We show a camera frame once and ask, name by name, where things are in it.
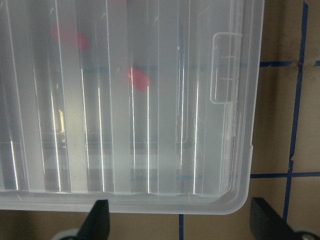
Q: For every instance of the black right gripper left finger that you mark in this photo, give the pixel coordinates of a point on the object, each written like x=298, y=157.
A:
x=97, y=223

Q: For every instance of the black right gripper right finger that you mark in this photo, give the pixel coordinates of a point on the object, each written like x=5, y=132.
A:
x=266, y=224

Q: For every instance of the clear plastic box lid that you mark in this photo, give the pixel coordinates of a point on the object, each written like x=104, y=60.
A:
x=73, y=130

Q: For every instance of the red block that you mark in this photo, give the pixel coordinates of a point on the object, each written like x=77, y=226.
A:
x=69, y=36
x=138, y=80

